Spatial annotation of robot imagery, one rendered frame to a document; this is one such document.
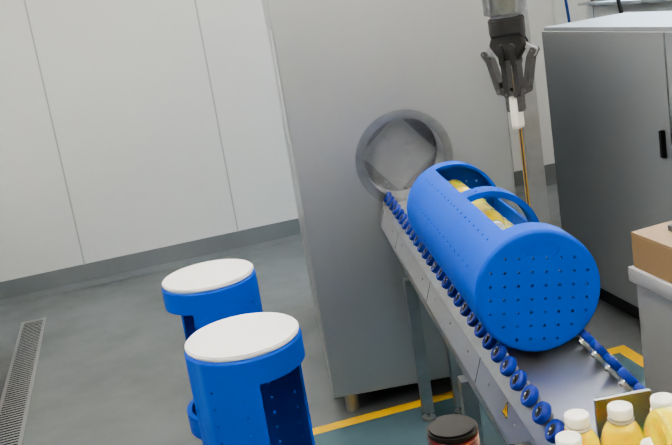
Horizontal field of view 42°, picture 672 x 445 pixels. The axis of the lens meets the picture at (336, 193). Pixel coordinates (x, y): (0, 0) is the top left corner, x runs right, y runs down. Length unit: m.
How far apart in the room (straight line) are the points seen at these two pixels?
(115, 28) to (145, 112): 0.63
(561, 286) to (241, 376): 0.74
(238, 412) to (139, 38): 4.73
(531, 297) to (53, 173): 5.04
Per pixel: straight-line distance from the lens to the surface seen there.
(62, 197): 6.68
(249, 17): 6.65
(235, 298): 2.61
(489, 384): 2.09
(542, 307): 2.02
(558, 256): 2.00
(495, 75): 1.93
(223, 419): 2.13
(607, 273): 4.74
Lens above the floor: 1.80
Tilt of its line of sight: 13 degrees down
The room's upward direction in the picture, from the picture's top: 9 degrees counter-clockwise
